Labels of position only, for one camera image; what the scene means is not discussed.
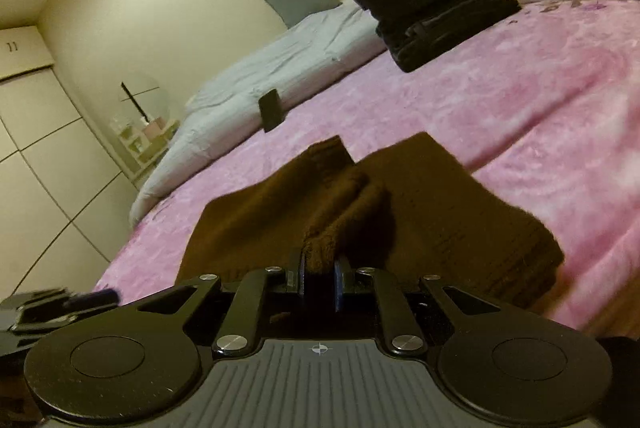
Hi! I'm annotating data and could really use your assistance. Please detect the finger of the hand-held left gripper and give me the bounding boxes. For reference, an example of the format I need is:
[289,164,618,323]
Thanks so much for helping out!
[64,289,122,311]

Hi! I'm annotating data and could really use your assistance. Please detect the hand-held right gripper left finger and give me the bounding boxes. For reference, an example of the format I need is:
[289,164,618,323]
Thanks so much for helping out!
[127,248,307,357]

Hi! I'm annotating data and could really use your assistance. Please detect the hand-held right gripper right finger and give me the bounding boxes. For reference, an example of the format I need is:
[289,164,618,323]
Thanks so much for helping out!
[334,256,508,356]

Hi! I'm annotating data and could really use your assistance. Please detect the brown knit sweater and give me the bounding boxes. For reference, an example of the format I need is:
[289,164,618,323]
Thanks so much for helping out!
[175,132,566,309]

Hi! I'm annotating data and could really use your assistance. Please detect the cream wardrobe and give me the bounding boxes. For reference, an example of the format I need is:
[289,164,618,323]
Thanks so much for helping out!
[0,25,127,303]

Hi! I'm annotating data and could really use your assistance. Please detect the white vanity desk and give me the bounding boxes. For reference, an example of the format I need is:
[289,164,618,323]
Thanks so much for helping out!
[107,118,182,189]

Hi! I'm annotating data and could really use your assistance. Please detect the pale grey striped duvet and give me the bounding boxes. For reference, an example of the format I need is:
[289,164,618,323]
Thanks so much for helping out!
[129,0,390,226]

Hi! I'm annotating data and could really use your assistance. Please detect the black phone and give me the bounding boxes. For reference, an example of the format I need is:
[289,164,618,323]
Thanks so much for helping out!
[258,89,286,133]

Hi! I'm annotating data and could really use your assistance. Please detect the round mirror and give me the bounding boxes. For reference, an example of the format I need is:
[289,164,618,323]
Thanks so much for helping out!
[119,72,171,125]

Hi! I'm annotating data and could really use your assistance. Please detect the pink floral blanket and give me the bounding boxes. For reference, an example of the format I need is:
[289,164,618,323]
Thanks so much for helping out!
[92,0,640,334]

